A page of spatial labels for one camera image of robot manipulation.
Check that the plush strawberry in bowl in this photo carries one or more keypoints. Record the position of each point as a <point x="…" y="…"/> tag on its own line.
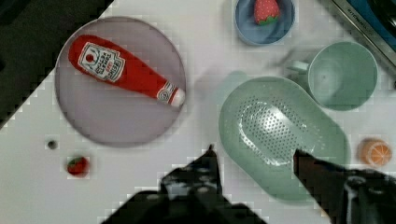
<point x="266" y="11"/>

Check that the green oval strainer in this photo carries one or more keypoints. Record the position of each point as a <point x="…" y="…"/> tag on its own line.
<point x="264" y="120"/>

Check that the blue bowl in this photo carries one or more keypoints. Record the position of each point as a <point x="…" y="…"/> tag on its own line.
<point x="259" y="35"/>

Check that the orange slice toy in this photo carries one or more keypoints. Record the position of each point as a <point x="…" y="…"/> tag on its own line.
<point x="375" y="152"/>

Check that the toaster oven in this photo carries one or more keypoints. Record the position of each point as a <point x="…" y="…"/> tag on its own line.
<point x="374" y="21"/>

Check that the green mug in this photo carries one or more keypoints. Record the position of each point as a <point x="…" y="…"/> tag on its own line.
<point x="342" y="76"/>

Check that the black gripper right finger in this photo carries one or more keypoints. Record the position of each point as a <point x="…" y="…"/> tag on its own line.
<point x="348" y="196"/>

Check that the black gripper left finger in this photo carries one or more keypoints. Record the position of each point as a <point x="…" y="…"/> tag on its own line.
<point x="196" y="182"/>

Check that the small red strawberry toy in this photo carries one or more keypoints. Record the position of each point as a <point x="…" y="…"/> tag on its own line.
<point x="79" y="166"/>

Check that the red ketchup bottle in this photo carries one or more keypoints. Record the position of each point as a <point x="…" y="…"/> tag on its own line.
<point x="108" y="62"/>

